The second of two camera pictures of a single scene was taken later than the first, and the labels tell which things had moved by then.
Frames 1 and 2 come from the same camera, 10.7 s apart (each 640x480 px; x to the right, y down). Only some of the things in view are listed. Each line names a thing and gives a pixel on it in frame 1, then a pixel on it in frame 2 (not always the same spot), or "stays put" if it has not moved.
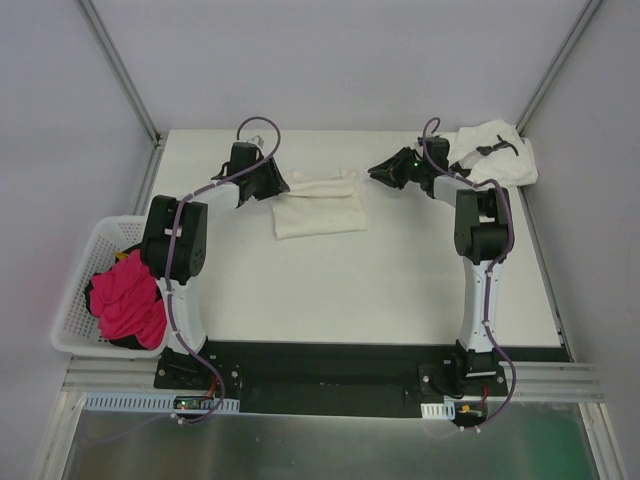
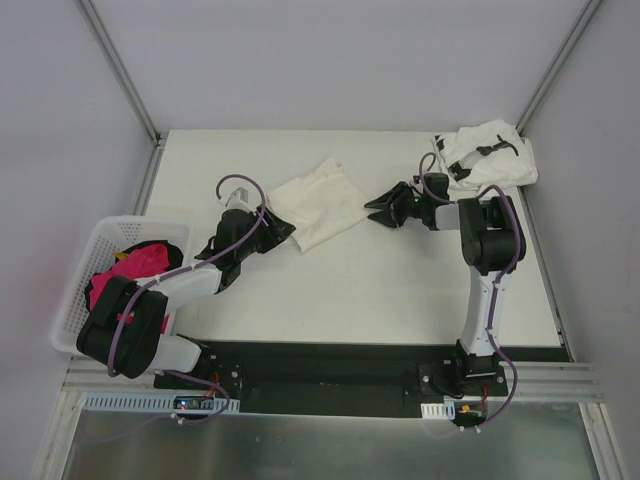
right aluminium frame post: (557, 66) stays put
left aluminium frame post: (123, 73) stays put
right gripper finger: (396, 164) to (392, 199)
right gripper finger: (393, 180) to (388, 218)
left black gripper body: (263, 176) to (263, 229)
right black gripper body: (403, 171) to (406, 204)
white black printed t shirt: (491, 150) stays put
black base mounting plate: (338, 379) stays put
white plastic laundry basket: (75, 332) stays put
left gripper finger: (273, 178) to (276, 232)
